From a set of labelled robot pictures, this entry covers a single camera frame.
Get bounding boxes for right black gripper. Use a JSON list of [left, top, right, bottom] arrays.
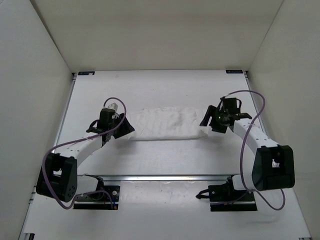
[[199, 106, 227, 134]]

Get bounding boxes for white pleated skirt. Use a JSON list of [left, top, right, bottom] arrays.
[[125, 106, 209, 141]]

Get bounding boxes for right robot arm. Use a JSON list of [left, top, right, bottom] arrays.
[[199, 97, 295, 200]]

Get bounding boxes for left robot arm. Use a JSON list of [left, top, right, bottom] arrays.
[[36, 107, 135, 204]]

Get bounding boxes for right blue corner label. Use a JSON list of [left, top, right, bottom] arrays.
[[225, 69, 243, 74]]

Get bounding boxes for blue corner label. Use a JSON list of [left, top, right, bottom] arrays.
[[77, 71, 95, 76], [225, 69, 243, 74]]

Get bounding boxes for left blue corner label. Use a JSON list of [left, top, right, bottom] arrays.
[[77, 71, 95, 76]]

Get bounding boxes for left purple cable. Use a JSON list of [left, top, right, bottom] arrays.
[[41, 97, 127, 210]]

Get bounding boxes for purple cable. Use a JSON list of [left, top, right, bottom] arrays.
[[222, 90, 286, 210], [41, 97, 127, 210]]

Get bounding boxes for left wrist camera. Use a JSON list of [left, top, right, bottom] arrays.
[[106, 102, 118, 113]]

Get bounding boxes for aluminium rail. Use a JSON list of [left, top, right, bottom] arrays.
[[101, 174, 229, 182]]

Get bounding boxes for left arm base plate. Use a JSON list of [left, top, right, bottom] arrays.
[[73, 174, 121, 211]]

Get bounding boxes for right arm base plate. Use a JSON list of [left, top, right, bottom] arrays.
[[195, 175, 258, 213]]

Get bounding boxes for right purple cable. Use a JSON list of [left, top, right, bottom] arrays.
[[222, 90, 286, 210]]

